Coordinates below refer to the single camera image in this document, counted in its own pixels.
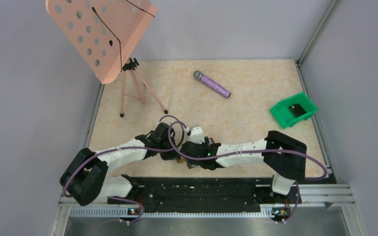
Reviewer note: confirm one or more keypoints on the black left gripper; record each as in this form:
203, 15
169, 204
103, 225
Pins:
172, 155

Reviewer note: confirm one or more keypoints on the purple glitter microphone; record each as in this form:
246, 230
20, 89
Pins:
199, 76

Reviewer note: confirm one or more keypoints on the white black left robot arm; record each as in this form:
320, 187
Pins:
86, 178

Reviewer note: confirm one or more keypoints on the brown leather card holder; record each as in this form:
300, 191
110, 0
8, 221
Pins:
195, 156

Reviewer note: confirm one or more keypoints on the pink music stand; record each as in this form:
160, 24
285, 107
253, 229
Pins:
105, 34

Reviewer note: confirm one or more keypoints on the green plastic bin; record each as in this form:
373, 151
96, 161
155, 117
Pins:
283, 115

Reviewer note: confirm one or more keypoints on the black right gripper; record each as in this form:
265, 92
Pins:
205, 143

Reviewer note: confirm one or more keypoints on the black card in bin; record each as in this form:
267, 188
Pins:
297, 110

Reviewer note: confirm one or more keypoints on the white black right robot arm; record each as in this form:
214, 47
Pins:
277, 150

